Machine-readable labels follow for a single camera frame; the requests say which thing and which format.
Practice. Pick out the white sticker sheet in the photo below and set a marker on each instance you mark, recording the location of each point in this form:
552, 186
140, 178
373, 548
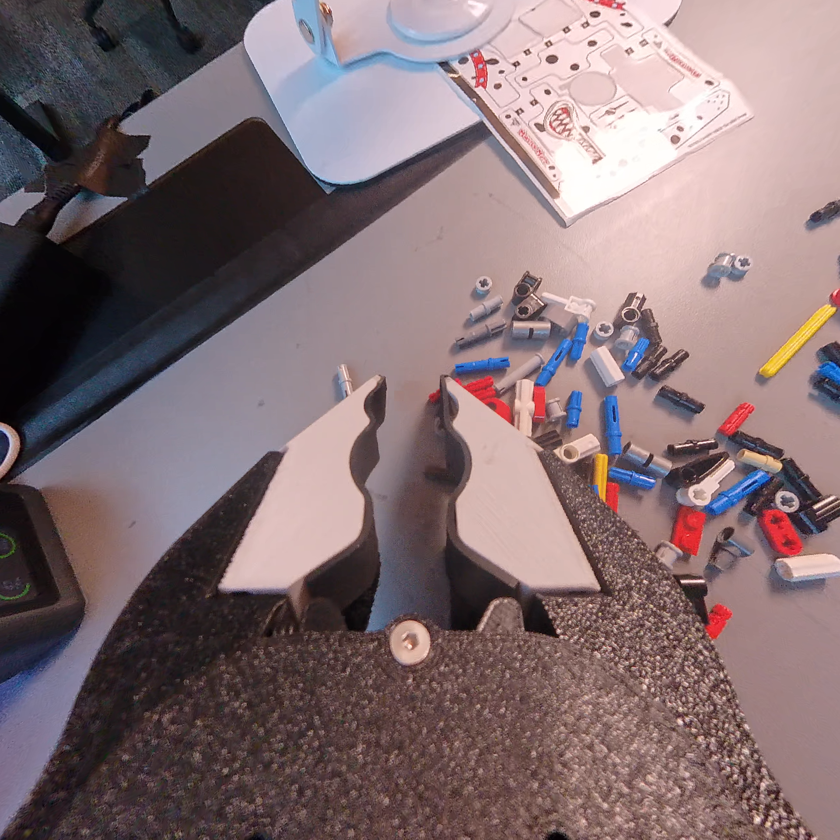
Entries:
623, 131

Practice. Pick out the black chair base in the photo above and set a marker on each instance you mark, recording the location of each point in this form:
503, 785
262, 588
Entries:
131, 26

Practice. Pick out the pile of small toy pieces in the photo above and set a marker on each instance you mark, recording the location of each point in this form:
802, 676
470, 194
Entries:
623, 407

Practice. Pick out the grey desk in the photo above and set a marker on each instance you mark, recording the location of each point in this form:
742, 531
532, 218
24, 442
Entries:
229, 394

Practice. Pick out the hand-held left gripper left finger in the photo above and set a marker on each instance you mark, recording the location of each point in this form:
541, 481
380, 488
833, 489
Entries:
302, 518

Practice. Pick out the black box device with display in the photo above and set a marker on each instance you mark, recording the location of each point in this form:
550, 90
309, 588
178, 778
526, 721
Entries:
33, 577

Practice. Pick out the yellow toy axle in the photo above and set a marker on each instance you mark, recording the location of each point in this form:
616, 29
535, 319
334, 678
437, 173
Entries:
797, 341

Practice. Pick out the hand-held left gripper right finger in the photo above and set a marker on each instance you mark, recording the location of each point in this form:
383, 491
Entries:
518, 518

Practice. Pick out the white book stand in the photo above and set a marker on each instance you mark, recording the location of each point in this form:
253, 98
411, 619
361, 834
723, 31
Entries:
348, 118

